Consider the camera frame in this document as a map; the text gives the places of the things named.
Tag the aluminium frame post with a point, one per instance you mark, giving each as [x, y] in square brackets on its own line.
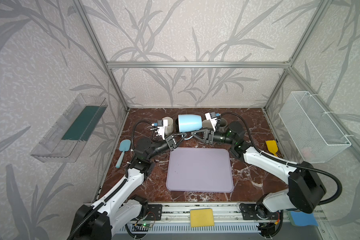
[91, 33]

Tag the clear plastic wall bin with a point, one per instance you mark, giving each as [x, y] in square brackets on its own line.
[67, 138]

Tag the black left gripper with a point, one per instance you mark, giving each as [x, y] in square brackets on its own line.
[170, 142]

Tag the white faceted mug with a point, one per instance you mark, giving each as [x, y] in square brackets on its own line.
[169, 125]

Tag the green circuit board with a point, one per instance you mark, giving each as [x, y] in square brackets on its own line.
[145, 227]

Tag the light blue silicone spatula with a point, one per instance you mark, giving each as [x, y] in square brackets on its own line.
[124, 147]

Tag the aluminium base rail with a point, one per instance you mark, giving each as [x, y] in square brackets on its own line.
[219, 218]

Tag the blue sponge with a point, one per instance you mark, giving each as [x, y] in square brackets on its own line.
[300, 219]

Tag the lavender mug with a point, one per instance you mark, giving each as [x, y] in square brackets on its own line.
[207, 124]

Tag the yellow item on table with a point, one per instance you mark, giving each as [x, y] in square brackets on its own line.
[272, 147]

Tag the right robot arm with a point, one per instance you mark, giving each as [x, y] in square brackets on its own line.
[308, 187]

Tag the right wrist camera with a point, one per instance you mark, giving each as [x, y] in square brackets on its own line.
[214, 118]

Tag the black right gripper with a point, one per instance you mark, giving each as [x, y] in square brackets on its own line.
[207, 136]

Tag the lavender plastic tray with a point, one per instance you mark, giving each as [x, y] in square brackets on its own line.
[200, 170]

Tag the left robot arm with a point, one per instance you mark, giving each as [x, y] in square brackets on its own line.
[102, 219]

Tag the yellow sponge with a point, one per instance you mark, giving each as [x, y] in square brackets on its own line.
[202, 218]

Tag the grey mug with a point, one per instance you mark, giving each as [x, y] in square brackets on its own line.
[222, 124]

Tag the light blue mug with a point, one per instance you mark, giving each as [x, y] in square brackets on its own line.
[189, 123]

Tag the white wire basket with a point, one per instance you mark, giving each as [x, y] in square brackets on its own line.
[314, 132]

